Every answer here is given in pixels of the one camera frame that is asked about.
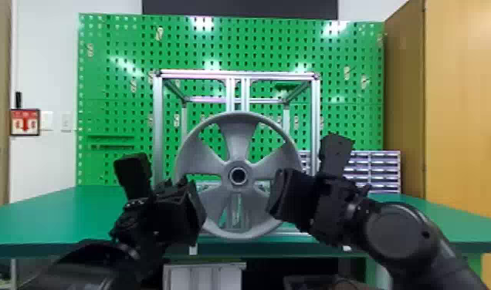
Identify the white drawer cabinet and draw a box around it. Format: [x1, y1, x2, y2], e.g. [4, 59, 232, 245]
[298, 149, 402, 195]

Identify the wooden cupboard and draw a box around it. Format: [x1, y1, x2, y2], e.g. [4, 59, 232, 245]
[383, 0, 491, 290]

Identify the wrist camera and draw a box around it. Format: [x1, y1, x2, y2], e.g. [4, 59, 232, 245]
[317, 133, 355, 177]
[113, 152, 154, 201]

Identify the silver frame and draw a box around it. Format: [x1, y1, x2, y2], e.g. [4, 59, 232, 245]
[151, 69, 323, 241]

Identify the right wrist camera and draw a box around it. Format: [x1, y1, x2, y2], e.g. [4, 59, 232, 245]
[317, 133, 355, 177]

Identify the grey wheel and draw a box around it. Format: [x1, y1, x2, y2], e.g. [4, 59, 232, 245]
[173, 111, 304, 241]

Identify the red wall sign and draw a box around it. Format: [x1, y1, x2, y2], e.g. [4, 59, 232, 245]
[9, 107, 41, 137]

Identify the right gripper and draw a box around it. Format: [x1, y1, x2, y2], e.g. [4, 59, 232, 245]
[266, 167, 358, 247]

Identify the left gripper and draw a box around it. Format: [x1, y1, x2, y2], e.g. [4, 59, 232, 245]
[143, 175, 208, 245]

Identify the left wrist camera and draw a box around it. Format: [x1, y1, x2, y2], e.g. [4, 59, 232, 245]
[113, 152, 154, 201]

